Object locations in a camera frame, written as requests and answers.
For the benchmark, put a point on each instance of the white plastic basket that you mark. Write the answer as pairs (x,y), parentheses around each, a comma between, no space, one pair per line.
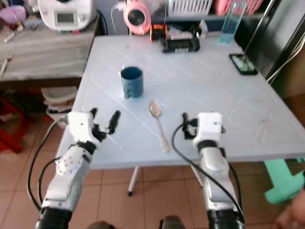
(189,6)

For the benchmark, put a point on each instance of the orange and black device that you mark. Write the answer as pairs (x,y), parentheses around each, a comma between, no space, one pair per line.
(158,32)

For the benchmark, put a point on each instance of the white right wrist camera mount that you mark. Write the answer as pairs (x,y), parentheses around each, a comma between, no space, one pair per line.
(209,125)

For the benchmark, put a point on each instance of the pink plastic basket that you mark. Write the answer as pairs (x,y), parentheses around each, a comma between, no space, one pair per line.
(225,5)

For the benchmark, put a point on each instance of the red plastic stool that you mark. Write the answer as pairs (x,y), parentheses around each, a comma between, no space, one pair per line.
(10,133)

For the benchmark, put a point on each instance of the white plastic storage box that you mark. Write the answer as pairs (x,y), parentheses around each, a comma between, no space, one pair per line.
(59,102)

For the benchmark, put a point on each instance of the white plastic folding table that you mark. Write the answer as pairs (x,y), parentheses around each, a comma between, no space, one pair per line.
(209,86)

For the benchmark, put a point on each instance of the small purple plastic bowl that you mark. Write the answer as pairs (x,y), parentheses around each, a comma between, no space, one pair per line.
(12,15)

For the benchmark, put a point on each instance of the white plug charger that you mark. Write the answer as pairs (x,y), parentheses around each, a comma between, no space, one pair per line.
(120,6)

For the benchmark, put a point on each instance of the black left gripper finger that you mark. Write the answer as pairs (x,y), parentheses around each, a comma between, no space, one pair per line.
(115,121)
(93,112)

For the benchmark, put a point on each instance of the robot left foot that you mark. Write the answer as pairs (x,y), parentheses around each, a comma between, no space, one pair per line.
(100,225)

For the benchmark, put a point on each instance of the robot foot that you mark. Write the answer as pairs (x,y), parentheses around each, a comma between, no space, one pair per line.
(172,223)
(100,225)

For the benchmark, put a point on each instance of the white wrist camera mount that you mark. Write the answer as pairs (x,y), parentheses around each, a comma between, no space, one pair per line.
(209,125)
(80,126)

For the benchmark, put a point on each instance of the black smartphone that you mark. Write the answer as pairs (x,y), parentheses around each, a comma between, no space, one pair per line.
(243,64)

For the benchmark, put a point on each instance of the metal kitchen tongs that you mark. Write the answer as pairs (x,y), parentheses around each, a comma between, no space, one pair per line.
(11,36)

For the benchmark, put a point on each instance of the green plastic stool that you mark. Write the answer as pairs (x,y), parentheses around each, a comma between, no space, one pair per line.
(283,181)

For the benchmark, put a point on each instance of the dark blue mug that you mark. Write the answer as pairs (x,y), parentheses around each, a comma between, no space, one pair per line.
(132,85)

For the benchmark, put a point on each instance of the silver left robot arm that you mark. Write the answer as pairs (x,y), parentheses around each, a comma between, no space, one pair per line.
(64,186)

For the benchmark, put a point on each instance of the grey wooden counter table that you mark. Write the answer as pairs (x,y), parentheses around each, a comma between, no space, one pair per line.
(43,57)

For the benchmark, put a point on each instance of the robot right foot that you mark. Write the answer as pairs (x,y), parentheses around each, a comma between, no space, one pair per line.
(172,223)

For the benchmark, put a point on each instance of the black battery charger block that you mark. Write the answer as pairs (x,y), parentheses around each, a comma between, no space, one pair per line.
(180,45)

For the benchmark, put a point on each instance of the tall clear blue container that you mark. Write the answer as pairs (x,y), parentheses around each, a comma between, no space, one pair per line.
(229,26)

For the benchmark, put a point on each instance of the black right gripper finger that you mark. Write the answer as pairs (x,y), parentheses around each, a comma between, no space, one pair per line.
(185,119)

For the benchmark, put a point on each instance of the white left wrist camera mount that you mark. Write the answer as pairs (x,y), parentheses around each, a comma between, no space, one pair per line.
(80,126)

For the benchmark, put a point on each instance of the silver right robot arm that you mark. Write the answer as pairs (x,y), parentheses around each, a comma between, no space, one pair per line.
(214,176)

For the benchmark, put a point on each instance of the pink round appliance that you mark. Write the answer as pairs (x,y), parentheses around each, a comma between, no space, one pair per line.
(136,18)

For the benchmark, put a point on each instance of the white kitchen machine with display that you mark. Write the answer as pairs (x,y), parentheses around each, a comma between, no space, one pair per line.
(66,16)

